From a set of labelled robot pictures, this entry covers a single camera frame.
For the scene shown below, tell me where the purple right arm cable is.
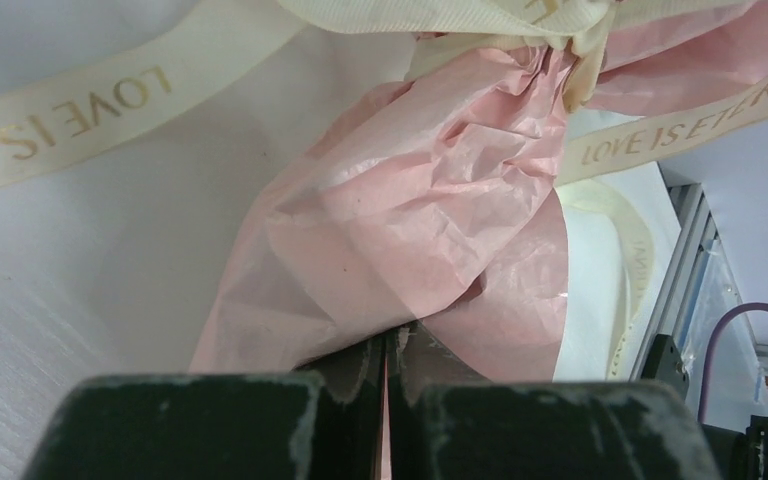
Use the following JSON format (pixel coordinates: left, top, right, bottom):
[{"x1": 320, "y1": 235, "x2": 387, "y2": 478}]
[{"x1": 696, "y1": 301, "x2": 768, "y2": 425}]

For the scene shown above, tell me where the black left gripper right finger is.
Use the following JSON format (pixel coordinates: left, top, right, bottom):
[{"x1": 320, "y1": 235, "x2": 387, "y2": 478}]
[{"x1": 386, "y1": 323, "x2": 720, "y2": 479}]

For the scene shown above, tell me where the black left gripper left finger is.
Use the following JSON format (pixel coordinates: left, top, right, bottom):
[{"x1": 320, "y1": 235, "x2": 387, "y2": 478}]
[{"x1": 23, "y1": 337, "x2": 384, "y2": 479}]

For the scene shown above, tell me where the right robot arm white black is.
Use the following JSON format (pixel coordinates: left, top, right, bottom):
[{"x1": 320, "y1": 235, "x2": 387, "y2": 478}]
[{"x1": 641, "y1": 334, "x2": 768, "y2": 479}]

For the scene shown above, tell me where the pink paper flower bouquet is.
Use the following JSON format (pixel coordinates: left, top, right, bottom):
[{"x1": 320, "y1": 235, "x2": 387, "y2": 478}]
[{"x1": 190, "y1": 1, "x2": 768, "y2": 380}]

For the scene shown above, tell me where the cream printed ribbon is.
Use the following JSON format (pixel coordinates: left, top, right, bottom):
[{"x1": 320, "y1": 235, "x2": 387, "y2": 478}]
[{"x1": 0, "y1": 0, "x2": 768, "y2": 382}]

